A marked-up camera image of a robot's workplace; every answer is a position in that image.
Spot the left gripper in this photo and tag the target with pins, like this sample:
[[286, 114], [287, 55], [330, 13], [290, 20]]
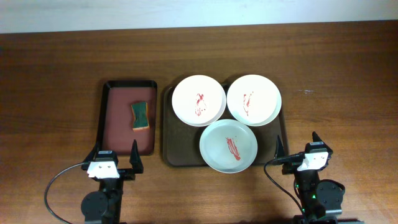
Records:
[[137, 168]]

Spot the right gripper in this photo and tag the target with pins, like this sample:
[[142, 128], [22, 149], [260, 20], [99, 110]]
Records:
[[290, 167]]

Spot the green and orange sponge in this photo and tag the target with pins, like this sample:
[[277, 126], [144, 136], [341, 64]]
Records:
[[140, 116]]

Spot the white plate stained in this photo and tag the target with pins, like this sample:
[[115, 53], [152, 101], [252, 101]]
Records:
[[228, 146], [198, 100], [254, 100]]

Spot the white plate front stained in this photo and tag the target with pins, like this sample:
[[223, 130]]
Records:
[[228, 146]]

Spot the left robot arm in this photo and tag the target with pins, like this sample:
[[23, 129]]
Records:
[[104, 205]]

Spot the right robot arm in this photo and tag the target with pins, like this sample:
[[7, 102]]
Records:
[[320, 200]]

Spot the black tray with red water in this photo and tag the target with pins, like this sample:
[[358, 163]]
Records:
[[115, 126]]

